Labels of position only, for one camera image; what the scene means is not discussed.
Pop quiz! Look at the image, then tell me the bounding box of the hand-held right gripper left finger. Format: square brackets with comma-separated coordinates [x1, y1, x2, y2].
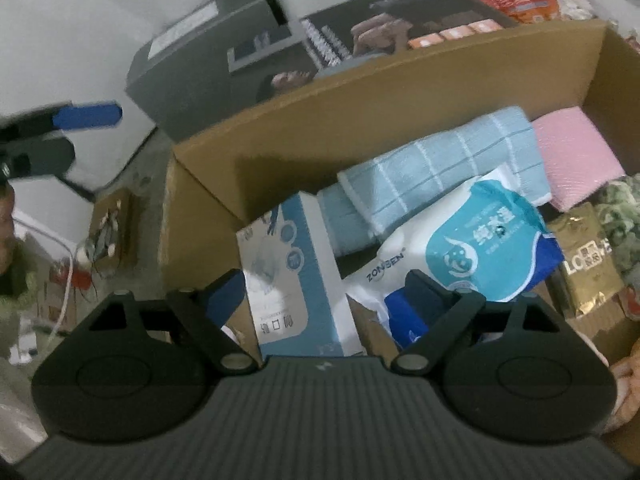
[75, 269, 253, 373]

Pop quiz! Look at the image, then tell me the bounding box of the person's green sweater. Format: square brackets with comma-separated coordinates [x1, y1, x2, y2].
[0, 240, 38, 361]

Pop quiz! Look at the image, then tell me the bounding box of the gold foil packet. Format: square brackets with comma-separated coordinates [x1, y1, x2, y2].
[547, 202, 626, 318]

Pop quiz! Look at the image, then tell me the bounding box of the dark printed product box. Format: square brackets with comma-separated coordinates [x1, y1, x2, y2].
[125, 0, 518, 143]

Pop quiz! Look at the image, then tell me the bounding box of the brown cardboard box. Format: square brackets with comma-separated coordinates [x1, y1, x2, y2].
[159, 19, 640, 361]

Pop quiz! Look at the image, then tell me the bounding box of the blue checked towel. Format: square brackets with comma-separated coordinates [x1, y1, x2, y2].
[317, 106, 553, 258]

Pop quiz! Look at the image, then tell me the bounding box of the green white fluffy cloth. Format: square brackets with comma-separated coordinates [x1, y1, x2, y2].
[592, 174, 640, 281]

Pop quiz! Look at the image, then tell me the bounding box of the small cardboard piece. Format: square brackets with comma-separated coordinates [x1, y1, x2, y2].
[87, 190, 138, 271]

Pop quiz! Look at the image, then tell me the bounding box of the white blue printed carton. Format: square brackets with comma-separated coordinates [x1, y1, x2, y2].
[236, 192, 365, 359]

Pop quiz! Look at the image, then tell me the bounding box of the orange cream plush toy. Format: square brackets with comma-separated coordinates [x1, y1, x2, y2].
[607, 337, 640, 433]

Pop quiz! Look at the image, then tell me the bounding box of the pink sponge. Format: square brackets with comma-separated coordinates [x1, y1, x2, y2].
[530, 106, 626, 212]

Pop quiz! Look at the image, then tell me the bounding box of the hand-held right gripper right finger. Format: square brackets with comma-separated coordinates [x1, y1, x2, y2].
[390, 269, 563, 373]

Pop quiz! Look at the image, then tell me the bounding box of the white blue wet wipes pack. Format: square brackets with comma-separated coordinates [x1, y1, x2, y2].
[345, 162, 566, 353]

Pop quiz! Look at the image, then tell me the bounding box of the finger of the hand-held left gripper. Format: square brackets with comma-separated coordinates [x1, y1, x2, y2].
[0, 102, 123, 148]

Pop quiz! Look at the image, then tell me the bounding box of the white cable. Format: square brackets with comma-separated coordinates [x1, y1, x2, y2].
[12, 217, 78, 336]

